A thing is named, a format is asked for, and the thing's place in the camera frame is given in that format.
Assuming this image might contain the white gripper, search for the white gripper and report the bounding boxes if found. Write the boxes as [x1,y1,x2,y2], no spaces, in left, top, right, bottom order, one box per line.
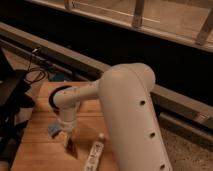
[58,111,77,146]

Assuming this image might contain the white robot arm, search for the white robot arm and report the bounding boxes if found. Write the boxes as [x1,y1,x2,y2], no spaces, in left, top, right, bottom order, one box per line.
[49,63,173,171]

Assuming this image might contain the white tube with cap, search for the white tube with cap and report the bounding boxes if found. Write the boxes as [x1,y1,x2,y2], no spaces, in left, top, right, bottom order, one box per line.
[83,133,105,171]

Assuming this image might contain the dark blue bowl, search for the dark blue bowl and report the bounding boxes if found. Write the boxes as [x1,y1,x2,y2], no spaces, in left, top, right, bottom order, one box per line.
[48,85,72,109]

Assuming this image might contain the black equipment at left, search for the black equipment at left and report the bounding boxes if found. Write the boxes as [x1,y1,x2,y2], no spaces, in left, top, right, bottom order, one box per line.
[0,48,35,165]

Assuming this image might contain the black cable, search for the black cable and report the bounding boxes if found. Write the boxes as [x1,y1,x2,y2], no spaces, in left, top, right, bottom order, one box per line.
[23,46,56,84]

